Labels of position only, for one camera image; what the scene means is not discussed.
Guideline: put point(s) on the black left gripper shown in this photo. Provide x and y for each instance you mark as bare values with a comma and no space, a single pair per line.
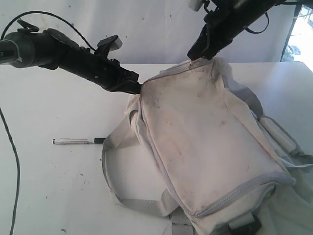
106,73

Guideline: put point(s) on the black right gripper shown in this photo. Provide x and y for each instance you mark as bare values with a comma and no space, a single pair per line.
222,25

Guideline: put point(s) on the white marker black cap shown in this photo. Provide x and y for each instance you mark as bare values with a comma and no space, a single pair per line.
67,141

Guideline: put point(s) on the white canvas zipper bag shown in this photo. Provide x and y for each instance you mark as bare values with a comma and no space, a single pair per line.
228,168

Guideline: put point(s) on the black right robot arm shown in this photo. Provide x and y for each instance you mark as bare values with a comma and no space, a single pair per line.
255,9

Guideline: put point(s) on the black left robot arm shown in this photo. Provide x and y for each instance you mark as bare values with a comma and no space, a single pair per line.
52,49

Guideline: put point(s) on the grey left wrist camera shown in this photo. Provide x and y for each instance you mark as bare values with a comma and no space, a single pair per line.
108,44

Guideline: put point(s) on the dark window frame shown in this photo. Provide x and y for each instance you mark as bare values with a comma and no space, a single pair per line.
298,5

